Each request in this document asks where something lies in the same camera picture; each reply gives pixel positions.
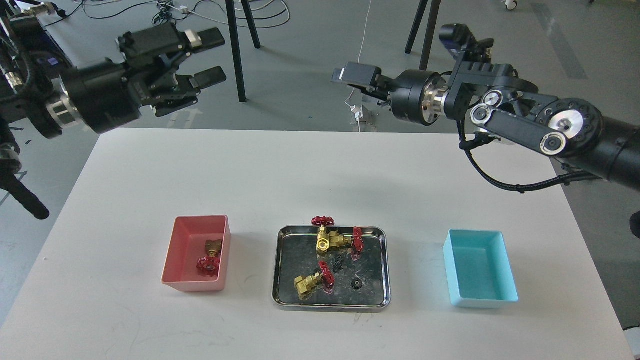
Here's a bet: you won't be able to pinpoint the light blue plastic box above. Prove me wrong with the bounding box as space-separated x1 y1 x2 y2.
443 228 520 309

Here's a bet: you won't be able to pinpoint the stainless steel tray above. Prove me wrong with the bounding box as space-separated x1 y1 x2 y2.
271 225 391 313

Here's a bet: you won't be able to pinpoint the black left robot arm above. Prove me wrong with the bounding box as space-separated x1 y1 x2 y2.
0 0 227 220

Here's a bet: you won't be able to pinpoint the brass valve upright red handle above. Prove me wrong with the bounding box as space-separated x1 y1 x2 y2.
311 216 335 255

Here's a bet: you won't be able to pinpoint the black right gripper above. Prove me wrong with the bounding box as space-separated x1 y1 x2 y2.
331 62 441 126

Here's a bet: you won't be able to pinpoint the white power adapter on floor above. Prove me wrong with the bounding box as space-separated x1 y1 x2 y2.
349 105 377 128

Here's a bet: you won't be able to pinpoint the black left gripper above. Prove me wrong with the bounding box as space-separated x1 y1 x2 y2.
62 26 227 134

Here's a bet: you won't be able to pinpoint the brass valve side red handle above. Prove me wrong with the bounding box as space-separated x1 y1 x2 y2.
328 227 365 253

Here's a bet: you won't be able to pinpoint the black tripod legs right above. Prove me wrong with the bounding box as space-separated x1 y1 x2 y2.
404 0 443 71

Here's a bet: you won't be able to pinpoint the small black gear upper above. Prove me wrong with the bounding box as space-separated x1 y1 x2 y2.
333 254 347 273

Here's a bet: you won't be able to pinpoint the pink plastic box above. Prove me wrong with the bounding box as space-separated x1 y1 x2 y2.
161 215 232 293

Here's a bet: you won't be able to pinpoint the white cable on floor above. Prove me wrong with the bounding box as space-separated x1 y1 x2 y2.
344 0 373 133

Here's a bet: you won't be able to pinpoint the small black gear lower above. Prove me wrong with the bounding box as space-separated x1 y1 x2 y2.
350 278 363 290

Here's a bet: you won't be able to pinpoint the black tripod legs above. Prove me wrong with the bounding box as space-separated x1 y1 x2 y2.
404 0 443 71
225 0 262 103

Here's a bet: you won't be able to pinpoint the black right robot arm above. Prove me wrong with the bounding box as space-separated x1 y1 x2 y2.
332 23 640 194

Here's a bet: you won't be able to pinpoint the black cables on floor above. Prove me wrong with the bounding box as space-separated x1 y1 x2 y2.
50 0 291 30

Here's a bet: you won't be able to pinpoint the black tripod legs left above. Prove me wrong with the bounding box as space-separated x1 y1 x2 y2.
225 0 262 103

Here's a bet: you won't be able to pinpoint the small black gear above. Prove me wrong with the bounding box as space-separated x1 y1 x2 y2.
333 254 347 273
350 278 363 290

